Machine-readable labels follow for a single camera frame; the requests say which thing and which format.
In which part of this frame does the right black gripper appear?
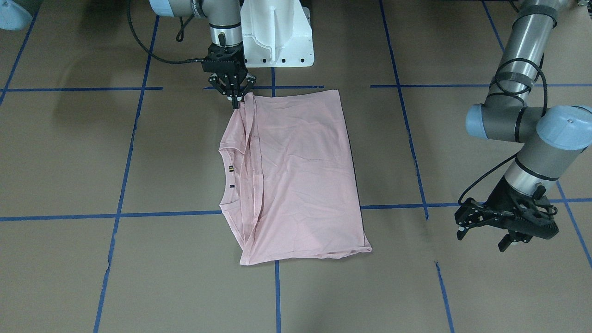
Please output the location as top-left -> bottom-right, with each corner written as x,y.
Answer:
202,43 -> 257,110

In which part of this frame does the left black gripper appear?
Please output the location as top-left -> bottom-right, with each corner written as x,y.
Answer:
454,179 -> 559,253

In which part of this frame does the pink Snoopy t-shirt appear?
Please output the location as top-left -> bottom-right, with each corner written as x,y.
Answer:
219,89 -> 372,266

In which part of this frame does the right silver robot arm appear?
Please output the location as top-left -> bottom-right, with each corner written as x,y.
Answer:
125,0 -> 257,110

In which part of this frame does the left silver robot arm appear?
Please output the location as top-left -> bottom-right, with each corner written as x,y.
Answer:
454,0 -> 592,252

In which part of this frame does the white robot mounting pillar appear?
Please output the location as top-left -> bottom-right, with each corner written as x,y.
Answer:
240,0 -> 315,69

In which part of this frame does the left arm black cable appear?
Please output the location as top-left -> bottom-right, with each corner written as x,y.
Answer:
457,55 -> 549,206

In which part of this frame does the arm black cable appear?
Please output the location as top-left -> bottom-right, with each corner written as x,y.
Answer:
127,0 -> 206,65
457,55 -> 549,206

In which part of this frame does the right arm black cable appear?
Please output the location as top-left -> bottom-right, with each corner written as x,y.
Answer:
127,0 -> 206,65

